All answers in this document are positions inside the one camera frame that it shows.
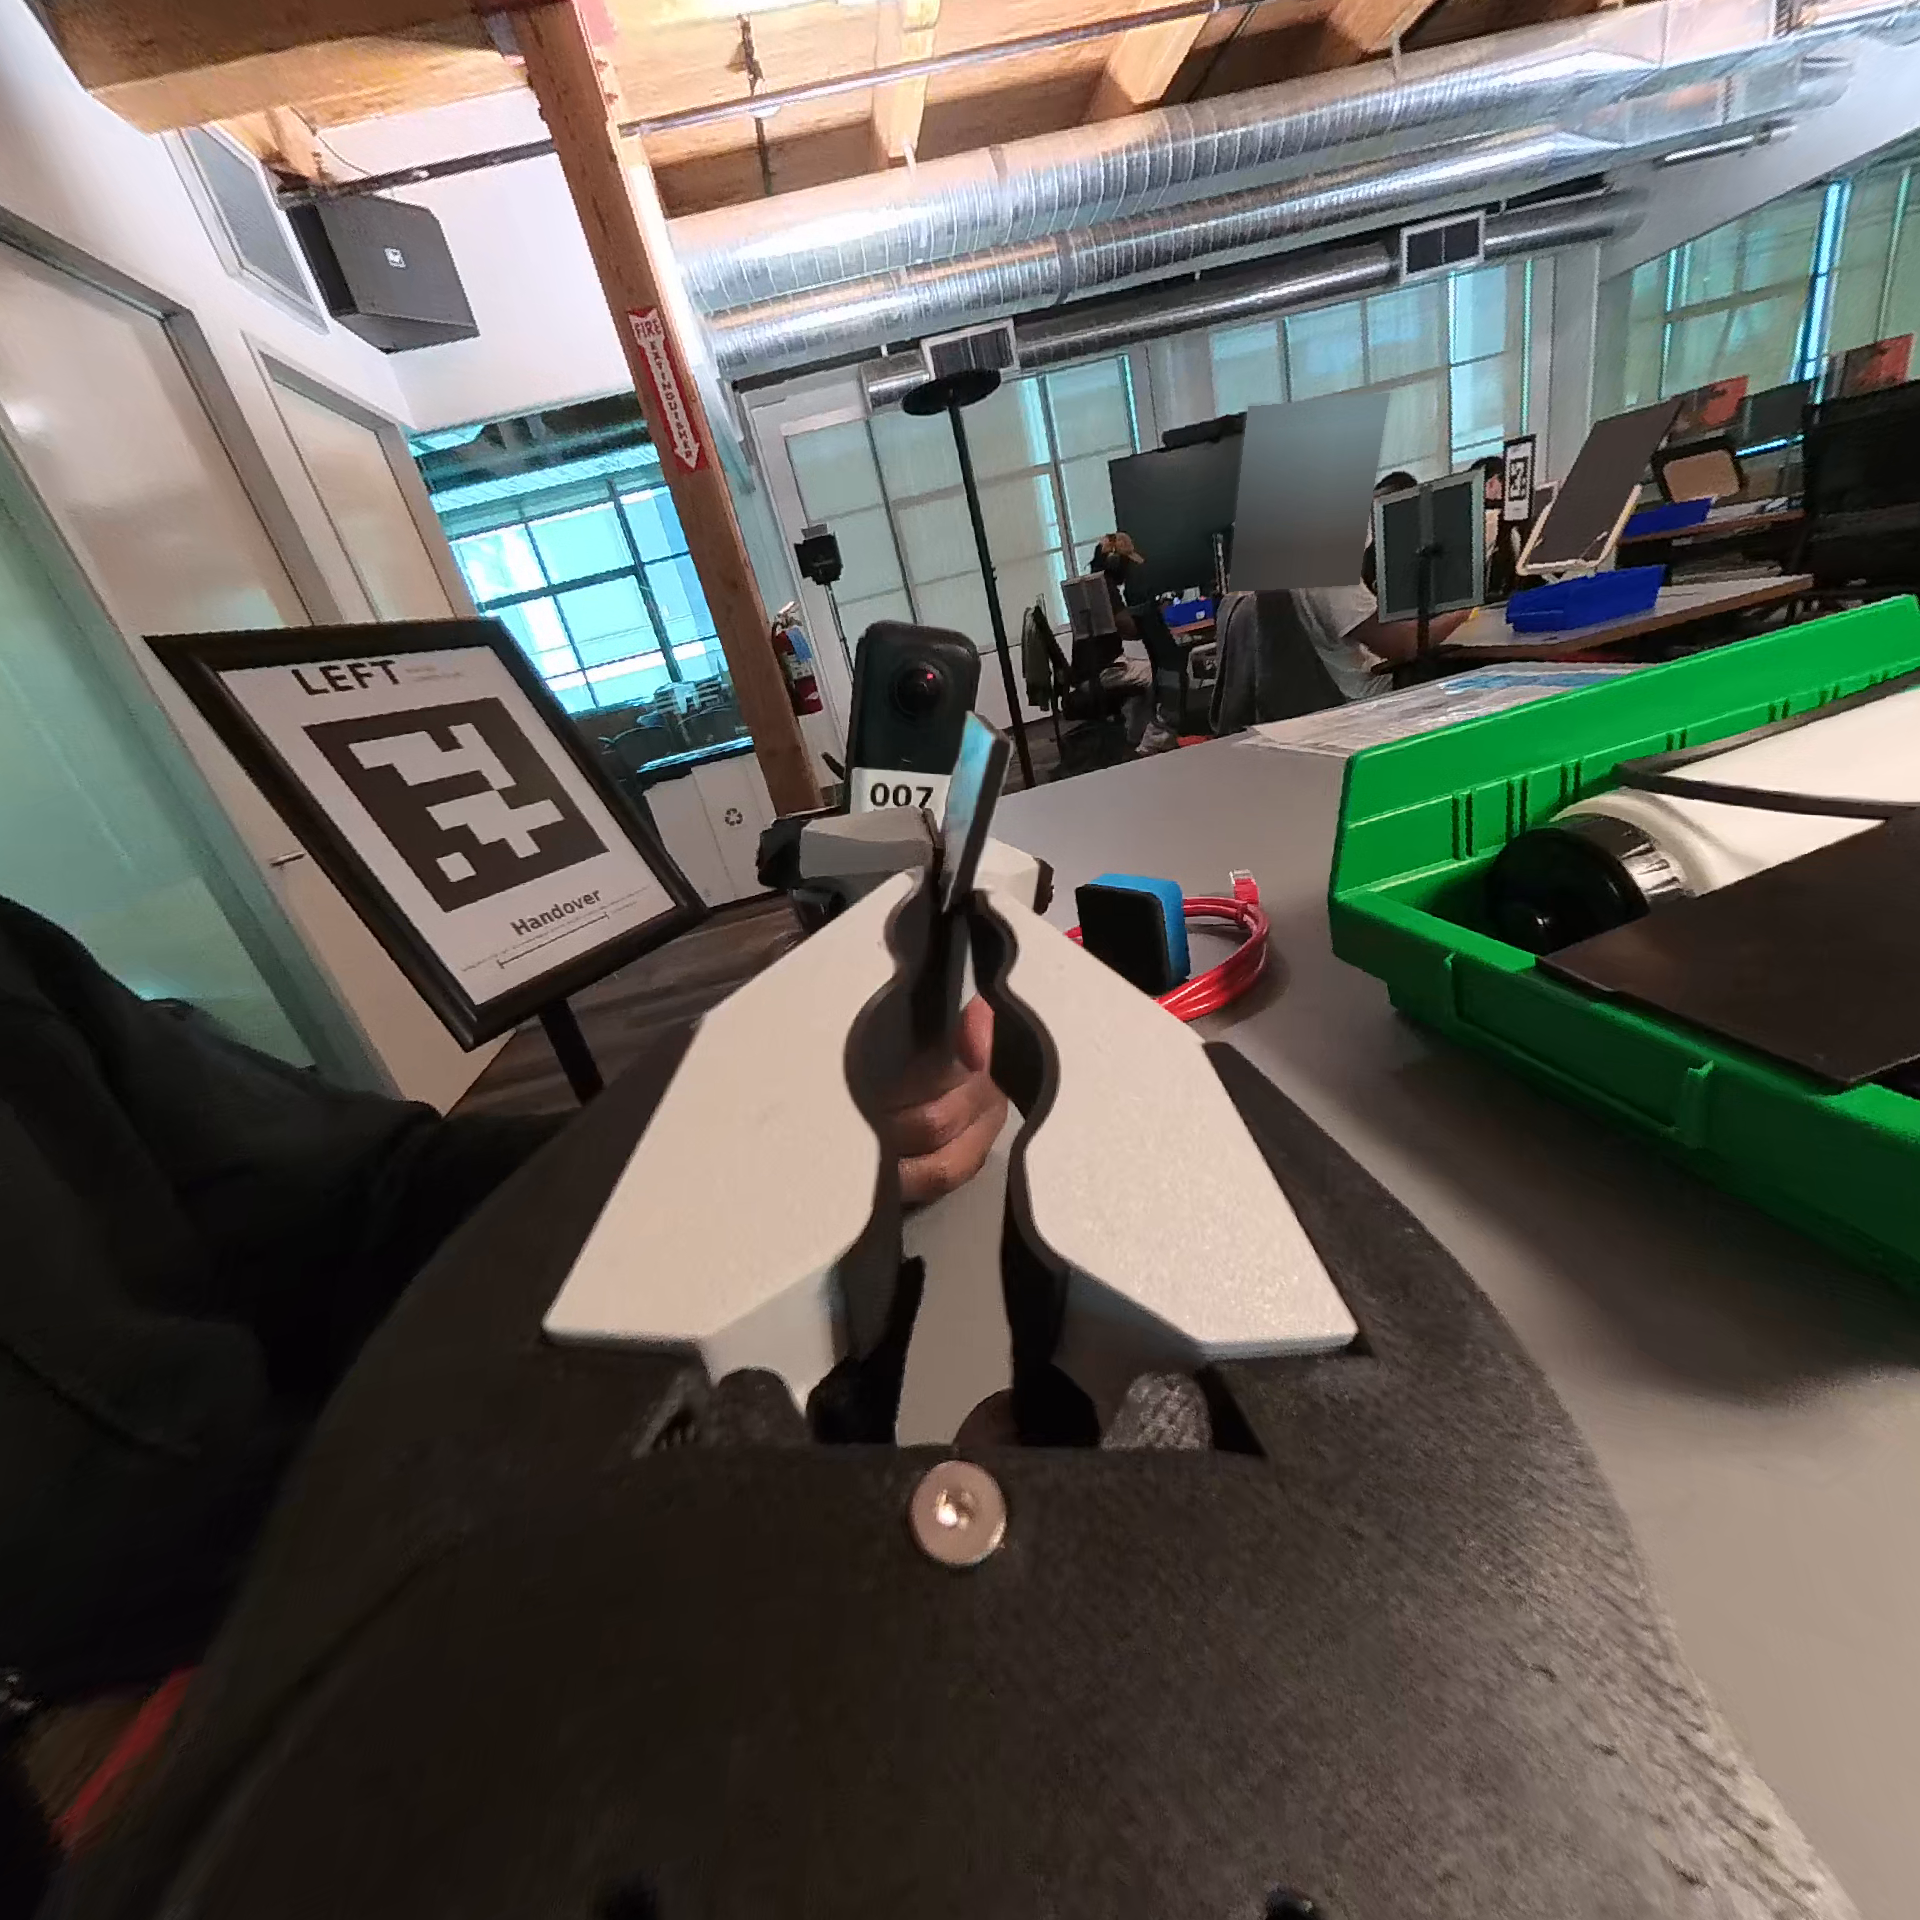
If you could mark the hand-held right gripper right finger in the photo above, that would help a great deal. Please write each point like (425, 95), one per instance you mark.
(1184, 1214)

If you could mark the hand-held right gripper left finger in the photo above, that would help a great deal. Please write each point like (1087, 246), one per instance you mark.
(721, 1186)

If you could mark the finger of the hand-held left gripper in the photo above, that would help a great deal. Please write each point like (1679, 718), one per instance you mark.
(1014, 874)
(862, 850)

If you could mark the thin dark card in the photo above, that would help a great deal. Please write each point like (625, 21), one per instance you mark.
(968, 827)

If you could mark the person's left hand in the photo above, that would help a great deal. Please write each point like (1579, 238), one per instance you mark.
(945, 1126)

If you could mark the red fire extinguisher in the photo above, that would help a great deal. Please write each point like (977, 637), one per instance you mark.
(800, 661)

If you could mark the blue black eraser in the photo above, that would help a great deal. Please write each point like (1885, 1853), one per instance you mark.
(1133, 931)

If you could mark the black office chair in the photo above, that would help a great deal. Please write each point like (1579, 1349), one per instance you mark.
(1079, 661)

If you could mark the black floor lamp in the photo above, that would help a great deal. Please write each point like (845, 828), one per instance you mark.
(974, 511)

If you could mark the large dark monitor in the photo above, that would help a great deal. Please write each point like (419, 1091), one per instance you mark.
(1177, 504)

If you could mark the air vent grille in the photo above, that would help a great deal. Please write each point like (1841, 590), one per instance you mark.
(1442, 246)
(968, 348)

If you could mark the black framed marker sign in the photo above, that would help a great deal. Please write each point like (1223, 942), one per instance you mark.
(451, 811)

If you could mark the printed paper sheets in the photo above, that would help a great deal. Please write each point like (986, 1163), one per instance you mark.
(1424, 704)

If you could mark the green plastic bin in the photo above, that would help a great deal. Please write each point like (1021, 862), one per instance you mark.
(1501, 902)

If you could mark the white roll black cap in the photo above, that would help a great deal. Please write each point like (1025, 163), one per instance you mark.
(1576, 870)

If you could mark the small monitor on stand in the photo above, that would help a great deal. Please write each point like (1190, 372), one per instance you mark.
(1424, 541)

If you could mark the blue plastic bin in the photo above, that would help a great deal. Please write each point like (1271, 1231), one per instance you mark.
(1583, 599)

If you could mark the black flat sheet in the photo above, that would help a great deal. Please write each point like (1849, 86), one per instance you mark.
(1770, 960)

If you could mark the small marker tag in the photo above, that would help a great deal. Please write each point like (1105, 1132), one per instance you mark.
(1520, 477)

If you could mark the tilted black board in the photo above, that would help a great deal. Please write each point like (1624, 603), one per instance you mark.
(1605, 480)

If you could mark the black monitor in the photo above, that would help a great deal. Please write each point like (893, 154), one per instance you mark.
(1869, 480)

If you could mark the wooden post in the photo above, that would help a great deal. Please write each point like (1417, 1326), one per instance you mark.
(675, 451)

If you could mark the silver ventilation duct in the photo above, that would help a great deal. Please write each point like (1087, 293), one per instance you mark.
(1125, 284)
(1200, 165)

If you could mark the black wall speaker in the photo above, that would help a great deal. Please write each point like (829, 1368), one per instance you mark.
(382, 270)

